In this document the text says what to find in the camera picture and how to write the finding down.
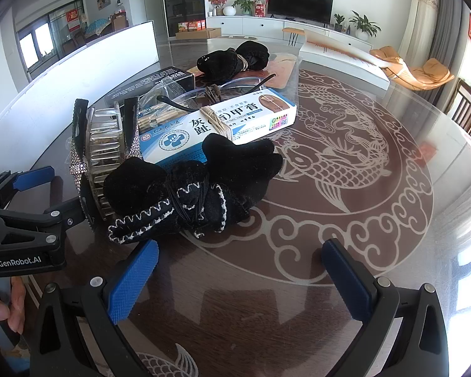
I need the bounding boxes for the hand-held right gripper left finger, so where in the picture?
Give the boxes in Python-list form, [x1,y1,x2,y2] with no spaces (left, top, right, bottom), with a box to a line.
[29,239,160,377]

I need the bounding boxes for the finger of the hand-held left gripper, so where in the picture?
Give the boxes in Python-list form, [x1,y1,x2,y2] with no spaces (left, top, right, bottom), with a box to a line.
[0,166,56,216]
[0,194,93,246]

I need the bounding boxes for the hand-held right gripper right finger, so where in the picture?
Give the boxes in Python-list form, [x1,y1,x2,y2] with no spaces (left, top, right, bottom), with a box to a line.
[321,238,458,377]

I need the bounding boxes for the rhinestone hair claw clip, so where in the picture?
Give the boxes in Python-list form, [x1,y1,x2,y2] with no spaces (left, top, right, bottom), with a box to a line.
[70,96,146,228]

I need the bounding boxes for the black velvet bow white stitching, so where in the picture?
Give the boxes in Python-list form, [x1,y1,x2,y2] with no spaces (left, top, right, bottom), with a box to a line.
[103,134,284,244]

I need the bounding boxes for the large white cardboard box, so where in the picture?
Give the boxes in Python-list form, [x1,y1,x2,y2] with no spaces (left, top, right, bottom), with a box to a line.
[0,20,160,169]

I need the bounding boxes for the bag of cotton swabs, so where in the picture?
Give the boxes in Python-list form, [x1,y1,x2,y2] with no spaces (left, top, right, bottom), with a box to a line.
[135,79,189,134]

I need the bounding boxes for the black rectangular box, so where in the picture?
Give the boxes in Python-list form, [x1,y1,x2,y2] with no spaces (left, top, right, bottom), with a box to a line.
[104,66,195,105]

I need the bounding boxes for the white blue ointment box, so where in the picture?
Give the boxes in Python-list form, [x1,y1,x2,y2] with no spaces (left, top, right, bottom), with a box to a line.
[140,88,298,166]

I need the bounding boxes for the clear glasses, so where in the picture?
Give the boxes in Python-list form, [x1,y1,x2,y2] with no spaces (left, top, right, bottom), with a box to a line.
[157,74,277,112]

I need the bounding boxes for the person's left hand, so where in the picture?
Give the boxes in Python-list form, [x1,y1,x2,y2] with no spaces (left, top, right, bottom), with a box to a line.
[0,277,26,334]

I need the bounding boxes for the window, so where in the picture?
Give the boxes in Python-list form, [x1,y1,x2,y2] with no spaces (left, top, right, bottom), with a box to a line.
[18,21,51,69]

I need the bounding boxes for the dining table blue cloth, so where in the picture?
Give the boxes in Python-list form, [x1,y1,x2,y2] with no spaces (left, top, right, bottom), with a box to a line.
[84,18,114,38]

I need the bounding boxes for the dark wooden slatted chair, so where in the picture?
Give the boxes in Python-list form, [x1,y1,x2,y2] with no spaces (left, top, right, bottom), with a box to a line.
[443,79,471,146]

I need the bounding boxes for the orange snack boxes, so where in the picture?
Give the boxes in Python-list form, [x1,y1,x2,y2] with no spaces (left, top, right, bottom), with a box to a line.
[176,19,207,32]

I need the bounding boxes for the white flat box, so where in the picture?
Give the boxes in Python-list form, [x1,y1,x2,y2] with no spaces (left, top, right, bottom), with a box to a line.
[298,29,391,91]

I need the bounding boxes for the brown cardboard box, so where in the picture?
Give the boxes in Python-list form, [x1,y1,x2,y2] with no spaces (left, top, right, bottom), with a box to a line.
[175,27,222,41]

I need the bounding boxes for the black velvet scrunchie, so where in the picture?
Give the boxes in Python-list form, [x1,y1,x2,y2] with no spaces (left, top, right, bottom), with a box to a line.
[196,40,270,77]

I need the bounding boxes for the orange rocking chair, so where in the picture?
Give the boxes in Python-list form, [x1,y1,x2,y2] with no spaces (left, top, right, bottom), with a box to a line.
[370,46,455,91]

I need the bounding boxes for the black glass display cabinet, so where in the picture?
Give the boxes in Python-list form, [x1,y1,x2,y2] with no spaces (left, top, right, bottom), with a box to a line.
[161,0,207,38]

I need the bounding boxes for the wooden comb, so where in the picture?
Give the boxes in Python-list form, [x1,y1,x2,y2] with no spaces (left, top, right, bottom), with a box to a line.
[304,29,381,69]

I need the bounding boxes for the large potted plant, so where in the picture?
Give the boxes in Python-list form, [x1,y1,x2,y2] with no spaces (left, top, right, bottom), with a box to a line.
[349,10,381,41]

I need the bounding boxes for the wooden bench hairpin legs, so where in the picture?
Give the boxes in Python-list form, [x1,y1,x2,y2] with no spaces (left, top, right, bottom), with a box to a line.
[282,27,311,44]

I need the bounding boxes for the white television cabinet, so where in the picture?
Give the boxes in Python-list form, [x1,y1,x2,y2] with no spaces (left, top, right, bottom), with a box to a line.
[206,15,373,52]

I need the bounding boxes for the grey curtain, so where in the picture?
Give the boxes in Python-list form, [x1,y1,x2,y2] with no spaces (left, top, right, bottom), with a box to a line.
[428,0,471,103]

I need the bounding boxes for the cream curtain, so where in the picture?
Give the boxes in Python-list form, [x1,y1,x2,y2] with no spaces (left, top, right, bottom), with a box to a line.
[398,0,440,67]

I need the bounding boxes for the bushy green potted plant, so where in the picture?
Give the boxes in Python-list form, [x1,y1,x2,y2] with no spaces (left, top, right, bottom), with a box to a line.
[232,0,257,16]

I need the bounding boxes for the black television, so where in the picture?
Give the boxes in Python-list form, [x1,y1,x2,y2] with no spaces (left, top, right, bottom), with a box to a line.
[268,0,334,24]

